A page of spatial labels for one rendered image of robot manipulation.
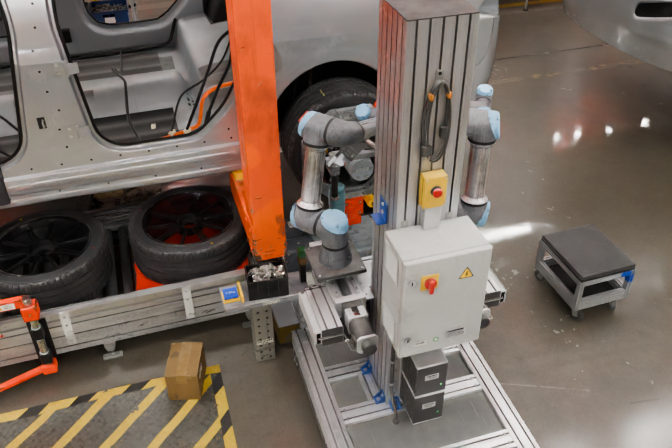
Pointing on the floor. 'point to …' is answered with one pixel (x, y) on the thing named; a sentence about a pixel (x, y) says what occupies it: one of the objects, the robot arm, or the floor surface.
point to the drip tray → (116, 197)
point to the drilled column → (263, 333)
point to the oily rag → (138, 195)
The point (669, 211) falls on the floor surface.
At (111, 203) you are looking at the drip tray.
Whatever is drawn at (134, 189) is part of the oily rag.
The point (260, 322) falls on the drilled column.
